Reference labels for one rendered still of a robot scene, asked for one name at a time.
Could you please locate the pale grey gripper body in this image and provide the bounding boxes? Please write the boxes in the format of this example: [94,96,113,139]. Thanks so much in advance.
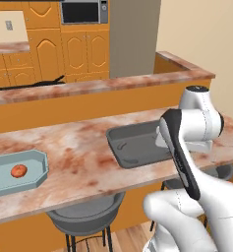
[154,125,214,155]

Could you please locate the dark grey tupperware tray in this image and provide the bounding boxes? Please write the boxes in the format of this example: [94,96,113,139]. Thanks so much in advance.
[105,119,175,170]

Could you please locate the grey fridge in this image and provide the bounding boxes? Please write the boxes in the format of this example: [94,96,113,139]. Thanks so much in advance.
[108,0,162,80]

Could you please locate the light blue tupperware tray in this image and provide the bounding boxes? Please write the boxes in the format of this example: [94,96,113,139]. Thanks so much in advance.
[0,149,50,200]

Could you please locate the red orange mango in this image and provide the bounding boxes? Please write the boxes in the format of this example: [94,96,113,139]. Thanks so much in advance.
[10,163,29,179]

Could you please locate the grey bar stool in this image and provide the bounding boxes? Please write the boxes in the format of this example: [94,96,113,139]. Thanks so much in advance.
[149,162,233,232]
[44,191,127,252]

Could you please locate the orange kitchen island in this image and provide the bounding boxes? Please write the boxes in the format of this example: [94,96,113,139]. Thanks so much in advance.
[0,50,217,252]

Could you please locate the orange cupboard run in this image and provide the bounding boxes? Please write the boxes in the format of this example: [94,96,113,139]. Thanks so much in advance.
[0,0,111,90]

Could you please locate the long black tap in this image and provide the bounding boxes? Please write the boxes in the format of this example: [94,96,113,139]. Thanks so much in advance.
[0,74,66,93]

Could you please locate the black and grey microwave oven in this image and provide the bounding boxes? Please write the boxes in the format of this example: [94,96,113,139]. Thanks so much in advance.
[59,0,109,26]

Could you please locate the grey wall socket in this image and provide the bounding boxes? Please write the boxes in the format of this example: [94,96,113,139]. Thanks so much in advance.
[5,20,15,32]

